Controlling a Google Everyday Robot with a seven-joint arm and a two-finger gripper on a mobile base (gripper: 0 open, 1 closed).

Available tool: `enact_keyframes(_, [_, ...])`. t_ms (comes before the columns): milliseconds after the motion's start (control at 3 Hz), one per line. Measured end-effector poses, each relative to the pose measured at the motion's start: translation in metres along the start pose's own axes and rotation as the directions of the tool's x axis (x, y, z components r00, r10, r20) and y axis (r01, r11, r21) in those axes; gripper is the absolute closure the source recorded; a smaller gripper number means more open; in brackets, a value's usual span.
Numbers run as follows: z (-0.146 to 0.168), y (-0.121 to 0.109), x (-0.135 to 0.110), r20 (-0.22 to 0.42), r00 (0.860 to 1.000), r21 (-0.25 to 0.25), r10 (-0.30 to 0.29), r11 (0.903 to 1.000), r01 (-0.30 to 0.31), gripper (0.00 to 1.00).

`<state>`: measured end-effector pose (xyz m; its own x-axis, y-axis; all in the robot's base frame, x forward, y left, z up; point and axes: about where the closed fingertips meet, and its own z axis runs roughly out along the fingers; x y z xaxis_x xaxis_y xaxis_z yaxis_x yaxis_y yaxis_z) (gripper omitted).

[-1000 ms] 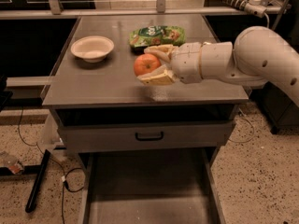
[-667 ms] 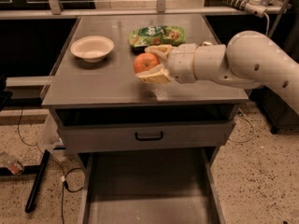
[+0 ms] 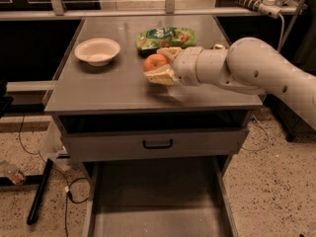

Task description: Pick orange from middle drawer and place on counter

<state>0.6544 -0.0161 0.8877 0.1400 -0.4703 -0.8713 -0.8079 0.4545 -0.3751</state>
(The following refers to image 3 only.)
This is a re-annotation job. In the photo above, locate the grey drawer cabinet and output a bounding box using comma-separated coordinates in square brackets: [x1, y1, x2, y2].
[43, 14, 264, 180]

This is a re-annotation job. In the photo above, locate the white power strip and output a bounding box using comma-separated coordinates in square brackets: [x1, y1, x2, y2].
[231, 0, 281, 19]

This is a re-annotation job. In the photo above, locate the grey top drawer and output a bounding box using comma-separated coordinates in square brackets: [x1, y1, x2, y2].
[61, 111, 251, 162]

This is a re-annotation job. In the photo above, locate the clear plastic bottle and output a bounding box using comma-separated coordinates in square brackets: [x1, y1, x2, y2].
[0, 161, 26, 185]

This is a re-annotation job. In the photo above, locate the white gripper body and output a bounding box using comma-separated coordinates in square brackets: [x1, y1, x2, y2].
[172, 46, 203, 86]

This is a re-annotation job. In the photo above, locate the green chip bag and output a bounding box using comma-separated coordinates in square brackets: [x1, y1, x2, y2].
[135, 28, 197, 55]

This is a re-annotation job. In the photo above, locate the orange fruit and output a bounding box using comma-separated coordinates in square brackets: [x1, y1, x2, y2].
[143, 53, 168, 72]

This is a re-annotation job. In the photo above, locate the crushed soda can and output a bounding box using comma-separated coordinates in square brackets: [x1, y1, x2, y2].
[211, 43, 227, 49]

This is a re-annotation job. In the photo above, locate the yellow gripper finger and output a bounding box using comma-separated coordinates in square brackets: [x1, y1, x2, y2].
[144, 64, 177, 85]
[156, 46, 183, 62]

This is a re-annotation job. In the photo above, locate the grey open middle drawer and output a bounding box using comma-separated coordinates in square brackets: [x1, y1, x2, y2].
[82, 157, 239, 237]

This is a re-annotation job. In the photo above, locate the white paper bowl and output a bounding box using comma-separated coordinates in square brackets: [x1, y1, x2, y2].
[74, 38, 120, 67]

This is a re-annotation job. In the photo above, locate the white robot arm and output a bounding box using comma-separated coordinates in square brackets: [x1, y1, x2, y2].
[143, 38, 316, 128]

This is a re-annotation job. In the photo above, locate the black floor cable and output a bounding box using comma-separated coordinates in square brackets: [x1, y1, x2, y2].
[18, 116, 91, 237]

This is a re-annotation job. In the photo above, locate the black metal floor bar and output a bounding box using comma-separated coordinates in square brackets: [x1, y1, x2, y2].
[27, 159, 53, 225]

